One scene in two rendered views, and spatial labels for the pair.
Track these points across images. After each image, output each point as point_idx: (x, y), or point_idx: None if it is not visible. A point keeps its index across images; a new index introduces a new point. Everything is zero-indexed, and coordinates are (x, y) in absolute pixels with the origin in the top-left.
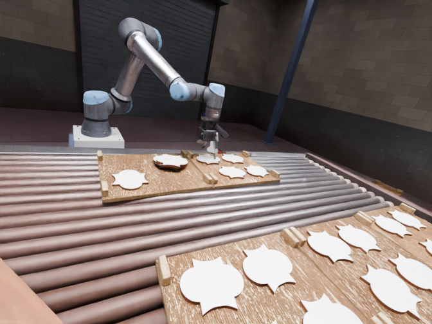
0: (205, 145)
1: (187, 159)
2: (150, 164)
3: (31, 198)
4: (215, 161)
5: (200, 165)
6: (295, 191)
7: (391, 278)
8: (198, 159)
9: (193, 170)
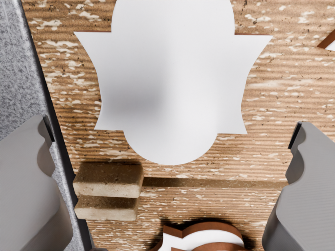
0: (42, 126)
1: (147, 189)
2: None
3: None
4: (224, 48)
5: (232, 161)
6: None
7: None
8: (172, 159)
9: (268, 205)
